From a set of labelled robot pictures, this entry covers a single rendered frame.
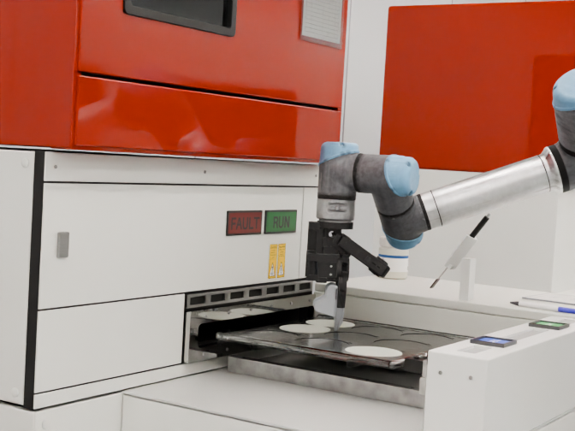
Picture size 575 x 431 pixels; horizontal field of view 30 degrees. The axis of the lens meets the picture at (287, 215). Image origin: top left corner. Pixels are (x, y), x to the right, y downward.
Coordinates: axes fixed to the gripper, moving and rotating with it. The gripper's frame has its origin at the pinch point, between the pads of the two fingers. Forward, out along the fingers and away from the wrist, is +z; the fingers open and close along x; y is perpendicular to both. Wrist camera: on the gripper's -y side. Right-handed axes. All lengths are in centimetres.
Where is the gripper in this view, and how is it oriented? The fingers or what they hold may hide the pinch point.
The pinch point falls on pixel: (340, 323)
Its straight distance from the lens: 210.9
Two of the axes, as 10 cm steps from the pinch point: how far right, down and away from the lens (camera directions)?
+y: -10.0, -0.5, -0.3
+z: -0.6, 10.0, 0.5
